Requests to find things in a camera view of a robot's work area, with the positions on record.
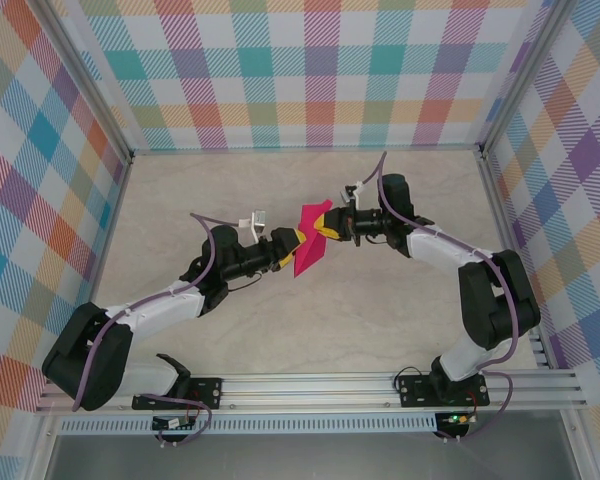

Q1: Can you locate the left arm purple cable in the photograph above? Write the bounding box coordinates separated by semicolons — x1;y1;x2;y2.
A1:
72;212;216;448

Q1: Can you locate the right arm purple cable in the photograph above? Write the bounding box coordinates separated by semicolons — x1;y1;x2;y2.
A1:
354;150;521;444

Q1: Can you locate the aluminium frame post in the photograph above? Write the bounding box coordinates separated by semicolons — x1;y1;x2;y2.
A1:
29;0;134;164
479;0;574;156

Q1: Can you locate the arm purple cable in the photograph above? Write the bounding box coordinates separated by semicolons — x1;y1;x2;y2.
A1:
72;212;216;448
354;150;521;444

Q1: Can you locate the slotted grey cable duct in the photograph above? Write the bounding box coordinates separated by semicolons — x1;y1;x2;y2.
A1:
58;412;439;435

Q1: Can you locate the pink paper sheet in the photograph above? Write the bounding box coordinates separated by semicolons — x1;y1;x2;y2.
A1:
292;199;334;279

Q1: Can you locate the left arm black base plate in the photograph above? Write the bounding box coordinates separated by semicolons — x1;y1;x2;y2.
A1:
131;375;225;411

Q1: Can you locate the aluminium frame floor bar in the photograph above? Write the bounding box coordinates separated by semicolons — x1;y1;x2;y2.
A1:
477;149;554;371
129;143;484;156
67;154;134;376

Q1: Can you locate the small black controller board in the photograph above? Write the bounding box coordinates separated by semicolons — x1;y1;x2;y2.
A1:
151;415;196;431

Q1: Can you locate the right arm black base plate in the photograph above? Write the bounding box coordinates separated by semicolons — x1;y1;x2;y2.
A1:
397;374;491;409

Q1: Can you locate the wide aluminium mounting rail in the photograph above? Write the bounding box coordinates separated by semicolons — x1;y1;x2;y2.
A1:
34;369;589;414

